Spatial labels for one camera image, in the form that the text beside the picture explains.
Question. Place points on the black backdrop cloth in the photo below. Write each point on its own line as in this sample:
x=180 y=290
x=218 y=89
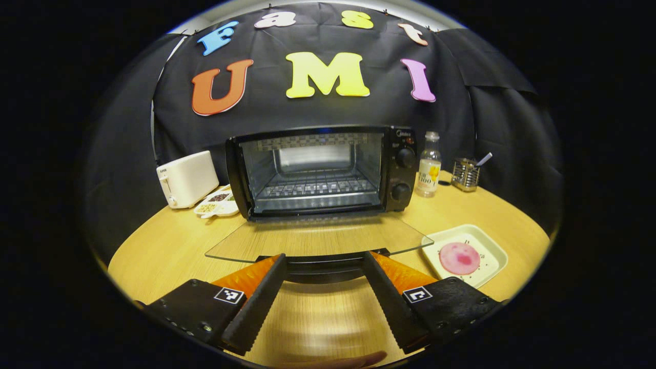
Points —
x=266 y=113

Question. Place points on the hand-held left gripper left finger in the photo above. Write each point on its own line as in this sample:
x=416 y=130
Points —
x=256 y=310

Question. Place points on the black electric oven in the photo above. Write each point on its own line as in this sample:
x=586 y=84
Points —
x=405 y=177

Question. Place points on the pink round ham slice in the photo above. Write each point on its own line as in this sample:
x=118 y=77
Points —
x=458 y=259

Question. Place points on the metal spoon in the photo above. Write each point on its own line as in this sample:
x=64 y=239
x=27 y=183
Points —
x=484 y=159

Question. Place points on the clear bottle yellow label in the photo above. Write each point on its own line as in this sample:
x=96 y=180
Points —
x=428 y=174

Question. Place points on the white divided spice dish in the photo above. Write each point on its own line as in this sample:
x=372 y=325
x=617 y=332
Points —
x=218 y=207

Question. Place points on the white toaster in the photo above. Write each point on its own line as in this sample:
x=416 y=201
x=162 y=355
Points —
x=187 y=179

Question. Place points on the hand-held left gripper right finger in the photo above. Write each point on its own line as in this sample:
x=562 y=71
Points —
x=389 y=307

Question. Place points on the white square plate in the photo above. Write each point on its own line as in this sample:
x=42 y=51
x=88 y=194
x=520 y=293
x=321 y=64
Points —
x=492 y=251

